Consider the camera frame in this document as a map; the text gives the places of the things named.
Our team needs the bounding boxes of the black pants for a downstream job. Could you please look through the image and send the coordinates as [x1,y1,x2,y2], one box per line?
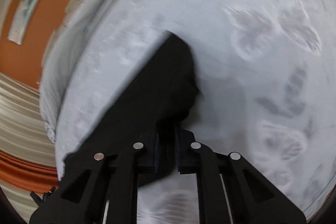
[59,34,198,186]

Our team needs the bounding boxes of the beige and orange curtain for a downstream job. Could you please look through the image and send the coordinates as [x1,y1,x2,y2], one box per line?
[1,74,58,222]

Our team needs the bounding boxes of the white butterfly pattern bedspread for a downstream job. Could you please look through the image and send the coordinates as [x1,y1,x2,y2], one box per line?
[55,0,335,218]

